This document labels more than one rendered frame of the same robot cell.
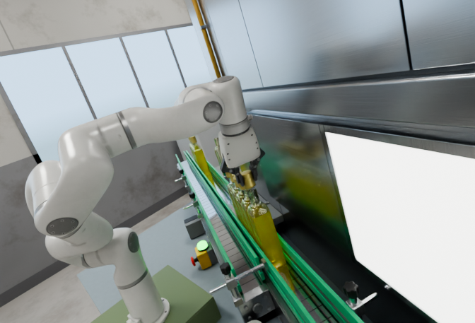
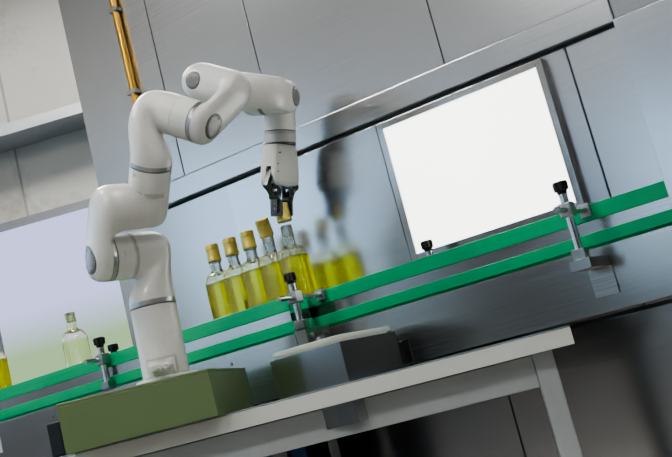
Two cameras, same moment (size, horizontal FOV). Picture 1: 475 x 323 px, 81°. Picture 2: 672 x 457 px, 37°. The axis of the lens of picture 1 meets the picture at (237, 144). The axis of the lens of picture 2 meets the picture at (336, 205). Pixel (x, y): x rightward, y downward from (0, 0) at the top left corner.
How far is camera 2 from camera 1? 203 cm
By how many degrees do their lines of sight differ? 51
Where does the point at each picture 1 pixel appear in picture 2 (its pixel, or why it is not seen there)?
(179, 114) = (280, 82)
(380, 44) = (424, 54)
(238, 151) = (286, 165)
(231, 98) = not seen: hidden behind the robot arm
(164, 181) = not seen: outside the picture
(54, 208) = (220, 102)
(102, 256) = (142, 247)
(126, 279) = (166, 287)
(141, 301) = (177, 329)
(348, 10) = (400, 38)
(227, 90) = not seen: hidden behind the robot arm
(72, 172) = (238, 79)
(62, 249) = (131, 201)
